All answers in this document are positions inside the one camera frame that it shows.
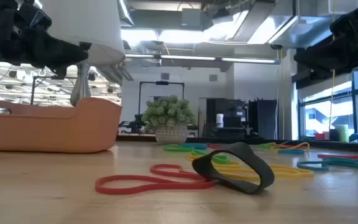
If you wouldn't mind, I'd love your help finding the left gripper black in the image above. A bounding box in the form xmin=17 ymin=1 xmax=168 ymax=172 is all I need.
xmin=0 ymin=0 xmax=89 ymax=79

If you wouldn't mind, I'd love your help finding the teal rubber band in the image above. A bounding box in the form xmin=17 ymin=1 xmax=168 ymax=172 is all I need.
xmin=296 ymin=158 xmax=358 ymax=173
xmin=321 ymin=156 xmax=358 ymax=166

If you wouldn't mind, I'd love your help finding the orange plastic bin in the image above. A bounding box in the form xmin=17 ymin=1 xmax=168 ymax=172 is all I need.
xmin=0 ymin=96 xmax=123 ymax=154

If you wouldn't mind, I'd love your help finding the wide black rubber band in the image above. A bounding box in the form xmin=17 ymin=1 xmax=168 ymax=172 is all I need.
xmin=191 ymin=142 xmax=275 ymax=195

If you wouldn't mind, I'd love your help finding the white shade silver table lamp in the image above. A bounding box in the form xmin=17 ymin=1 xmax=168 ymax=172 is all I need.
xmin=35 ymin=0 xmax=126 ymax=107

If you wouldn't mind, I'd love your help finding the pale green roll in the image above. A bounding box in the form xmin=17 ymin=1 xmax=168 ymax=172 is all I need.
xmin=335 ymin=124 xmax=350 ymax=143

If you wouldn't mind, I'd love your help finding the black cabinet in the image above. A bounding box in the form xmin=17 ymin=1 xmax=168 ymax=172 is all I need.
xmin=247 ymin=98 xmax=278 ymax=140

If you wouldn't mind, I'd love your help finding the potted green artificial plant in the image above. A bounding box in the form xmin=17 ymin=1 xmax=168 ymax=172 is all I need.
xmin=140 ymin=95 xmax=196 ymax=146

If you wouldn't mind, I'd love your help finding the black equipment rack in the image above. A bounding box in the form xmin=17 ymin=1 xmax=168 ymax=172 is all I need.
xmin=205 ymin=98 xmax=248 ymax=139

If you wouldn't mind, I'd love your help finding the long ceiling light strip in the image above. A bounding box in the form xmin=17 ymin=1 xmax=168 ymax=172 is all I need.
xmin=124 ymin=53 xmax=282 ymax=65

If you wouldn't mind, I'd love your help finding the grey ceiling box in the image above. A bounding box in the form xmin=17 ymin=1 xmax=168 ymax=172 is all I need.
xmin=181 ymin=7 xmax=202 ymax=27

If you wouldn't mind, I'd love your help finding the yellow hanging cord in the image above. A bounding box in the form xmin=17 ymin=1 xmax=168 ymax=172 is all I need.
xmin=328 ymin=0 xmax=337 ymax=133

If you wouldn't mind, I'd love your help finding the black background rig frame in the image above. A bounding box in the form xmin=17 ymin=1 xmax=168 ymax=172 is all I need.
xmin=30 ymin=75 xmax=74 ymax=106
xmin=137 ymin=80 xmax=185 ymax=108

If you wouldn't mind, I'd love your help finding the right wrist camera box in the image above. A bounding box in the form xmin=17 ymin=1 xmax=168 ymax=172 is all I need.
xmin=329 ymin=6 xmax=358 ymax=40

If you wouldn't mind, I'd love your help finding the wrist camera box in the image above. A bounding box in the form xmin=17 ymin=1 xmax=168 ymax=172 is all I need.
xmin=329 ymin=6 xmax=358 ymax=40
xmin=19 ymin=2 xmax=53 ymax=31

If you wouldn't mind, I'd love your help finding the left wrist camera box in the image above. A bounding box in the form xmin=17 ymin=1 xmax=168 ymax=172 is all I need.
xmin=19 ymin=2 xmax=53 ymax=31

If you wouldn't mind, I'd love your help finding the black aluminium table frame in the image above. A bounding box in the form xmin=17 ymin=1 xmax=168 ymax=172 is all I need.
xmin=116 ymin=134 xmax=358 ymax=154

